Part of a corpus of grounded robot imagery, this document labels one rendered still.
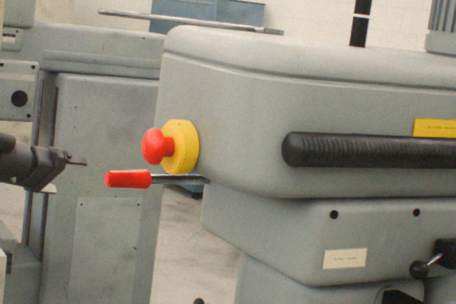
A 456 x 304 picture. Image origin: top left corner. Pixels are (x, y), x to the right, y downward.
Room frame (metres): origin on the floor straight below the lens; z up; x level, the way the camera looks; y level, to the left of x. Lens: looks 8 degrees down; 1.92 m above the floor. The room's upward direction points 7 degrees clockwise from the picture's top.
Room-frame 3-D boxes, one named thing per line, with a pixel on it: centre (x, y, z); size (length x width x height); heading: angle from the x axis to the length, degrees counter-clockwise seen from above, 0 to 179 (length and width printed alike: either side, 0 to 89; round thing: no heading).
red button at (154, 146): (0.90, 0.07, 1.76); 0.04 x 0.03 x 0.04; 32
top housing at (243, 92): (1.05, -0.15, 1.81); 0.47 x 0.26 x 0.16; 122
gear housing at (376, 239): (1.06, -0.18, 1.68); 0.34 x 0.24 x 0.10; 122
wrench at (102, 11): (1.06, 0.06, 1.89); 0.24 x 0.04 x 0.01; 120
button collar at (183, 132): (0.92, 0.05, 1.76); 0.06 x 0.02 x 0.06; 32
